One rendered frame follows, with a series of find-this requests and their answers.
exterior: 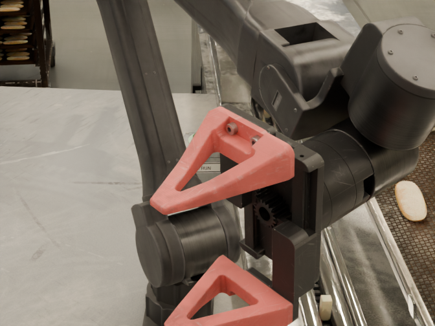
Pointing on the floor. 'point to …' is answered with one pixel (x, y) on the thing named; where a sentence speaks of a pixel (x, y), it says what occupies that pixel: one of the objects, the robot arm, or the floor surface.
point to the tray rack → (26, 39)
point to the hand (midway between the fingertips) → (175, 266)
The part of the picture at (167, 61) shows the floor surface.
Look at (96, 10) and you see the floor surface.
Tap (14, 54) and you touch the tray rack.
